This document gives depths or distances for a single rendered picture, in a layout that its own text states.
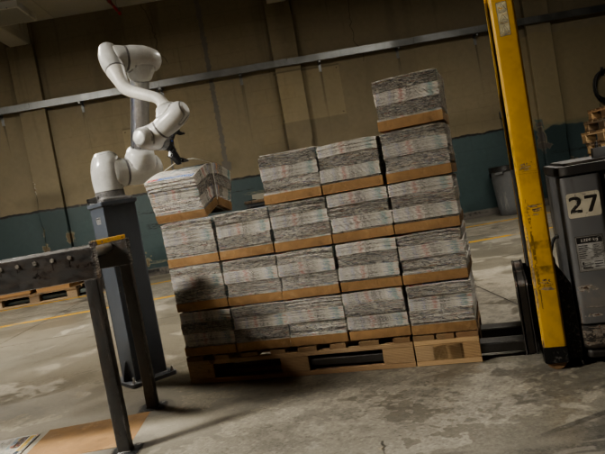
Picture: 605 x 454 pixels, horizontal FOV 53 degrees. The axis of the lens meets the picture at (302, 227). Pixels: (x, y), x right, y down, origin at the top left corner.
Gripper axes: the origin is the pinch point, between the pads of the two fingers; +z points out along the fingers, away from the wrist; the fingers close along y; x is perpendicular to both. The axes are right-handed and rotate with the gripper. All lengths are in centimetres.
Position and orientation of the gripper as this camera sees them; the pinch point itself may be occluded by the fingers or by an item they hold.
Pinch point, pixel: (183, 146)
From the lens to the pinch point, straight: 327.9
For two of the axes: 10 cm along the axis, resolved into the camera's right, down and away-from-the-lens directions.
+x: 9.4, -1.4, -3.1
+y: 1.4, 9.9, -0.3
